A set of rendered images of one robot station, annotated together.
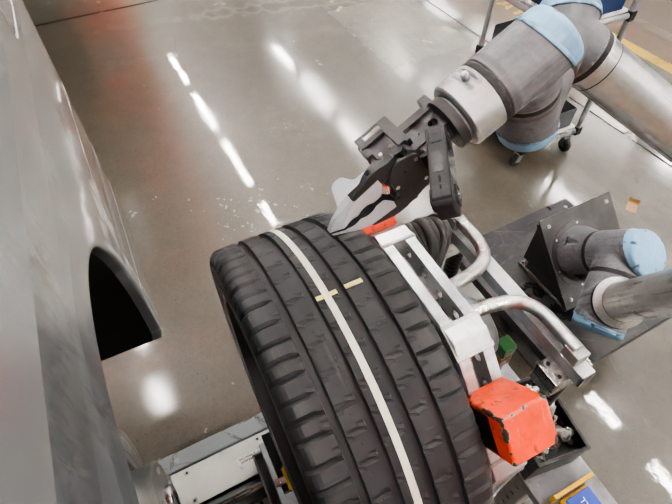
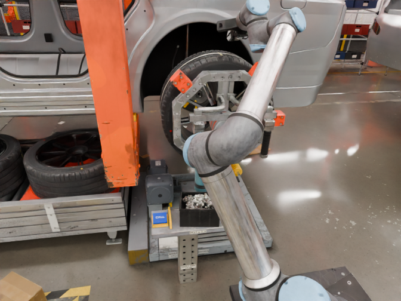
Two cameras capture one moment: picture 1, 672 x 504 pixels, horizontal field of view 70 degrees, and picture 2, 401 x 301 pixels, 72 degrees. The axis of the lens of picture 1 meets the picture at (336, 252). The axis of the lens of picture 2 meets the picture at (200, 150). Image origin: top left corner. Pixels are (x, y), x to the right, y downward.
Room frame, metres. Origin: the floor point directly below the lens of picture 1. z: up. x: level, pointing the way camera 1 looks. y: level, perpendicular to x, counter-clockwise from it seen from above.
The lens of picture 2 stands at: (0.73, -1.54, 1.46)
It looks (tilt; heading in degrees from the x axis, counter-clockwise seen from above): 30 degrees down; 106
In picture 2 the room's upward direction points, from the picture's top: 2 degrees clockwise
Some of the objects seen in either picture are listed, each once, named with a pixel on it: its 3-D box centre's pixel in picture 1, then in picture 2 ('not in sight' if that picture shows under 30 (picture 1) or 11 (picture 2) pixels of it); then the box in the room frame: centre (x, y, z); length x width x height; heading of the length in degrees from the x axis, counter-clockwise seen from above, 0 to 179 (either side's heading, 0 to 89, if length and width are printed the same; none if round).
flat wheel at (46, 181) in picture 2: not in sight; (79, 162); (-0.56, -0.17, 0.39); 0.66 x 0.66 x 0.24
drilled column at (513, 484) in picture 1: (515, 480); (187, 251); (0.38, -0.52, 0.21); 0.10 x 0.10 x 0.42; 27
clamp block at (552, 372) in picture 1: (560, 369); (197, 125); (0.38, -0.40, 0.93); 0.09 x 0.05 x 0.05; 117
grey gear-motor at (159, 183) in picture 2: not in sight; (159, 184); (0.00, -0.06, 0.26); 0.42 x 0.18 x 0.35; 117
